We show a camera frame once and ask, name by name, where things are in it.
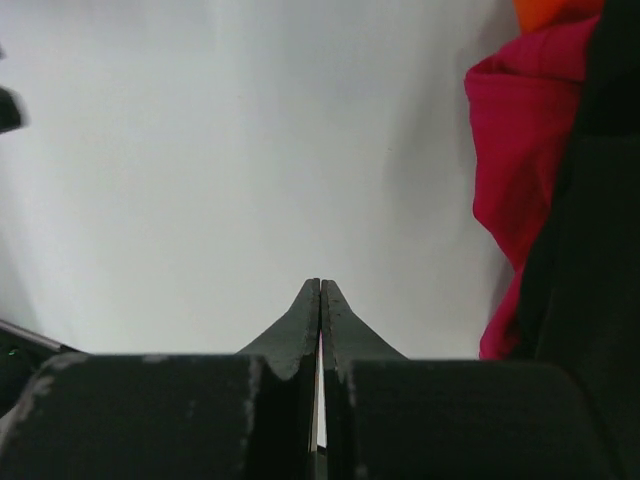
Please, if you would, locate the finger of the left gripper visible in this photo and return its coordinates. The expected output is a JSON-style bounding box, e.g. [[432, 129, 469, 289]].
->
[[0, 86, 27, 133]]

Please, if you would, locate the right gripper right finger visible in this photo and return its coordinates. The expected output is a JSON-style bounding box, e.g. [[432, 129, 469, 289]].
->
[[320, 280, 620, 479]]

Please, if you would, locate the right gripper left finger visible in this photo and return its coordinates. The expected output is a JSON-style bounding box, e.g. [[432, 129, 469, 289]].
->
[[1, 279, 320, 479]]

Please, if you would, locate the black printed t-shirt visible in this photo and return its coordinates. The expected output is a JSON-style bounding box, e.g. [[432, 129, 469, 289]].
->
[[515, 1, 639, 458]]

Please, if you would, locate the red t-shirt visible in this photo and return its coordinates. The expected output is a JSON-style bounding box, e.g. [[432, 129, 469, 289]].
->
[[464, 16, 599, 360]]

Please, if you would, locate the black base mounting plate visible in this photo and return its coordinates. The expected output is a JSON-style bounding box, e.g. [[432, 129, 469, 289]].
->
[[0, 320, 81, 417]]

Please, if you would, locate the orange folded t-shirt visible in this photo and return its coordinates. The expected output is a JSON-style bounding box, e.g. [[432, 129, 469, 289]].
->
[[512, 0, 605, 33]]

